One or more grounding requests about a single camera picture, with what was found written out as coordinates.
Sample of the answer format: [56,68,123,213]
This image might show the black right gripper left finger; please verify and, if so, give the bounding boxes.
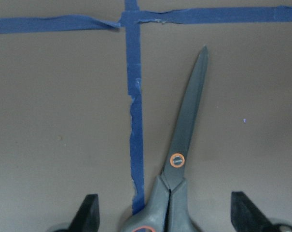
[68,194,99,232]

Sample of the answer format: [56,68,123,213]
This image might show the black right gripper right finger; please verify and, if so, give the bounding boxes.
[231,191,273,232]

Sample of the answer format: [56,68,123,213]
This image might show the grey orange scissors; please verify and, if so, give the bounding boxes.
[121,46,209,232]

